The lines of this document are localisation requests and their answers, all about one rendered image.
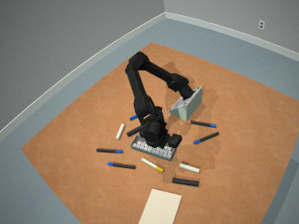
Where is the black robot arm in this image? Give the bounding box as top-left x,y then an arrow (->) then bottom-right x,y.
125,51 -> 195,148

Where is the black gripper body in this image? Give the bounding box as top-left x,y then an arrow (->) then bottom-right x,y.
139,122 -> 182,149

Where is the cream flat square panel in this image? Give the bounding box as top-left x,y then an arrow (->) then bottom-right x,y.
139,189 -> 181,224

